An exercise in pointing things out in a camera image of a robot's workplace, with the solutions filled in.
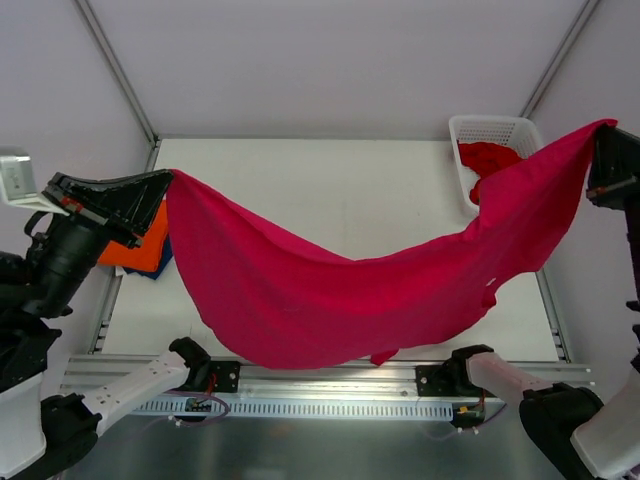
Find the folded orange t shirt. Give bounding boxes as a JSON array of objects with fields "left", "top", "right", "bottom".
[{"left": 96, "top": 198, "right": 170, "bottom": 274}]

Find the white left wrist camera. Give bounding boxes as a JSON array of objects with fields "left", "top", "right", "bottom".
[{"left": 0, "top": 147, "right": 68, "bottom": 216}]

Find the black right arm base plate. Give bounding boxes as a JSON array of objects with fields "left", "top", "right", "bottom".
[{"left": 414, "top": 364, "right": 475, "bottom": 397}]

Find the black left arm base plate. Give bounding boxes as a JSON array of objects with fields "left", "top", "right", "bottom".
[{"left": 187, "top": 360, "right": 241, "bottom": 393}]

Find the folded blue t shirt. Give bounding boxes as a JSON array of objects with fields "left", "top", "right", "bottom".
[{"left": 122, "top": 234, "right": 174, "bottom": 281}]

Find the aluminium mounting rail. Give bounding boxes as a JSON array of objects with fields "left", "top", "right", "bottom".
[{"left": 60, "top": 354, "right": 419, "bottom": 401}]

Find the white plastic basket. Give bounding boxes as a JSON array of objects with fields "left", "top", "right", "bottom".
[{"left": 449, "top": 115, "right": 543, "bottom": 216}]

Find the white slotted cable duct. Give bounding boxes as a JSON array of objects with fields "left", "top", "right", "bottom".
[{"left": 134, "top": 396, "right": 454, "bottom": 422}]

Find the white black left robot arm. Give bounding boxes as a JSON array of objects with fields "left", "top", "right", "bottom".
[{"left": 1, "top": 170, "right": 210, "bottom": 479}]

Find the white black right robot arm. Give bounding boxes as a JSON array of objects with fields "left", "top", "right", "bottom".
[{"left": 446, "top": 126, "right": 639, "bottom": 479}]

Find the magenta t shirt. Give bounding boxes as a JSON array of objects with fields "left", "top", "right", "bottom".
[{"left": 166, "top": 119, "right": 607, "bottom": 370}]

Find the red t shirt in basket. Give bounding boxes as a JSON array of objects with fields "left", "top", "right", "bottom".
[{"left": 458, "top": 142, "right": 523, "bottom": 206}]

